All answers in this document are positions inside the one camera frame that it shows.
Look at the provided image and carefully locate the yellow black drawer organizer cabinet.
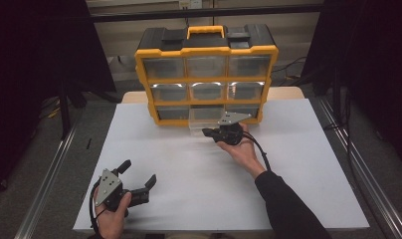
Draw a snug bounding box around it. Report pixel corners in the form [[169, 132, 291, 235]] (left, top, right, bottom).
[[134, 23, 280, 127]]

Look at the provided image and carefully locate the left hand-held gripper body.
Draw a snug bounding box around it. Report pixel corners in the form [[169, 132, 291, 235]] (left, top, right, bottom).
[[95, 168, 150, 213]]

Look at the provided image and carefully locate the clear plastic drawer bin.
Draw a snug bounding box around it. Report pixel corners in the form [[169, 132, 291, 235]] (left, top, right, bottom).
[[187, 105, 228, 137]]

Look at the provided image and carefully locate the left hand-held gripper black cable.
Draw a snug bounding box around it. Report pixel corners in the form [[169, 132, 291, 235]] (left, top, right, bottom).
[[88, 179, 103, 237]]

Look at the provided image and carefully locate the white wall outlet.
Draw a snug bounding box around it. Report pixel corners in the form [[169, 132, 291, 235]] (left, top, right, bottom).
[[178, 0, 204, 11]]

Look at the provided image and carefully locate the white table cover sheet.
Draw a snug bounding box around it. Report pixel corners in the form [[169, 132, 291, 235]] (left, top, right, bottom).
[[72, 98, 371, 233]]

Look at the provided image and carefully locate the person's left hand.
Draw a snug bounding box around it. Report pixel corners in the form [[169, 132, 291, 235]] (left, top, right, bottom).
[[93, 191, 133, 239]]

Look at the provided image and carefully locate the dark curtain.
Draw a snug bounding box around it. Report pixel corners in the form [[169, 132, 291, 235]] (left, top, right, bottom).
[[0, 0, 117, 194], [301, 0, 402, 171]]

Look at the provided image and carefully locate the black horizontal frame bar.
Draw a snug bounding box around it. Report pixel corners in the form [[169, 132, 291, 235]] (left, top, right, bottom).
[[89, 3, 324, 24]]

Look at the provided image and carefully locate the black floor cable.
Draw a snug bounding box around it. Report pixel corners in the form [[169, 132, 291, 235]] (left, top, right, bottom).
[[271, 55, 308, 88]]

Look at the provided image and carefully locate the person's right hand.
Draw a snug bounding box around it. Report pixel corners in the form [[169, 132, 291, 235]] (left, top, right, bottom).
[[216, 122, 269, 180]]

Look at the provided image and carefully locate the grid of clear drawers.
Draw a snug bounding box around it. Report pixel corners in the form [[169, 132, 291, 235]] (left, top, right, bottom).
[[142, 54, 273, 121]]

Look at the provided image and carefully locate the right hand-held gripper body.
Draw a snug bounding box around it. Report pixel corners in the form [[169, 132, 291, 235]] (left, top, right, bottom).
[[215, 111, 253, 146]]

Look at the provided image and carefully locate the black metal stand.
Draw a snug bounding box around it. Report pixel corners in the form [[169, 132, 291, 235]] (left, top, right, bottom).
[[57, 79, 73, 140]]

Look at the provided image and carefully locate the hand-held gripper black cable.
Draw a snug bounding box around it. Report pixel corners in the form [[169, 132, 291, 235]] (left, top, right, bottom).
[[88, 179, 103, 237], [243, 130, 273, 172]]

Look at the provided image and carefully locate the right hand-held gripper black cable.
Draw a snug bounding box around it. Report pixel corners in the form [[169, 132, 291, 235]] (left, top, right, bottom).
[[243, 130, 273, 172]]

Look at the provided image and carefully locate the aluminium frame rail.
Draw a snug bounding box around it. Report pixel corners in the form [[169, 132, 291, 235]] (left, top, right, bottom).
[[315, 97, 402, 239], [14, 121, 80, 239]]

